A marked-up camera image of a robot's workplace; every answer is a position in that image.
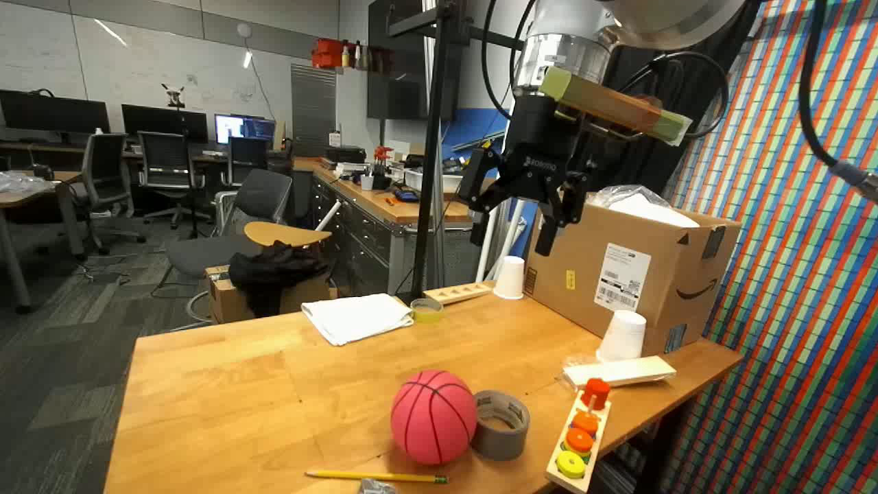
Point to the red container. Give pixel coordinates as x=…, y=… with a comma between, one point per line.
x=328, y=56

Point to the yellow pencil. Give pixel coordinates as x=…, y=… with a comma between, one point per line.
x=373, y=479

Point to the white folded towel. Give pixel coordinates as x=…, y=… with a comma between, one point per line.
x=358, y=318

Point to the black computer monitor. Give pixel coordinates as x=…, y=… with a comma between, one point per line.
x=166, y=122

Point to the black mesh office chair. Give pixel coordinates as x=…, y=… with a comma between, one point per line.
x=166, y=161

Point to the clear plastic bag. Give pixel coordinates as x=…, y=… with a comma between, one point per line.
x=641, y=206

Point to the black metal pole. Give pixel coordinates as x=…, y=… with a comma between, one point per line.
x=436, y=139

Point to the white paper cup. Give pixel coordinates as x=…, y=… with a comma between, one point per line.
x=510, y=279
x=623, y=335

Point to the black bag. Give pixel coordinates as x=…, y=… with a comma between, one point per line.
x=276, y=269

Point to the white folded cloth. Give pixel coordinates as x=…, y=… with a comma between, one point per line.
x=620, y=372

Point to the wooden top workbench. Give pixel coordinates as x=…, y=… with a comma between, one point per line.
x=366, y=236

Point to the wooden wrist camera bar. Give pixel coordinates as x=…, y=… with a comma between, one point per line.
x=604, y=102

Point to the grey duct tape roll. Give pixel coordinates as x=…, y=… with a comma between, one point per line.
x=501, y=428

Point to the wooden slotted block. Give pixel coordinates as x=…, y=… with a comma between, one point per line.
x=455, y=294

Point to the lit computer screen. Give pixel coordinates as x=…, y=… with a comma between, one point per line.
x=239, y=126

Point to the small cardboard box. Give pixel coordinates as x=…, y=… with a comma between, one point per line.
x=228, y=303

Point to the wide black monitor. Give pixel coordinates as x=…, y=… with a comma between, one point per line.
x=55, y=113

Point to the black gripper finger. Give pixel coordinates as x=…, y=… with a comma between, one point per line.
x=565, y=200
x=477, y=182

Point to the grey metal panel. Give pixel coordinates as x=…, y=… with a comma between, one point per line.
x=314, y=110

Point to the grey office chair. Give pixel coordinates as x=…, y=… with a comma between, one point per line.
x=261, y=196

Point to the pink mini basketball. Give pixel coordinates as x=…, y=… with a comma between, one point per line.
x=435, y=414

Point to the large cardboard shipping box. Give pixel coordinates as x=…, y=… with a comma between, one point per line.
x=668, y=251

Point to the colourful striped backdrop cloth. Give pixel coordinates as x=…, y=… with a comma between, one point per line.
x=804, y=318

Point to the white camera stand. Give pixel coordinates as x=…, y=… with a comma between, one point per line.
x=501, y=228

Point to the wooden office desk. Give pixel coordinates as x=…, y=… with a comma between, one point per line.
x=23, y=192

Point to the blue board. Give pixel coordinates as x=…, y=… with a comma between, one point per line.
x=466, y=126

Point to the black wall cabinet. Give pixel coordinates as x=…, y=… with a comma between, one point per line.
x=398, y=63

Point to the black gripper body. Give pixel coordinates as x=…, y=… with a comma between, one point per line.
x=549, y=139

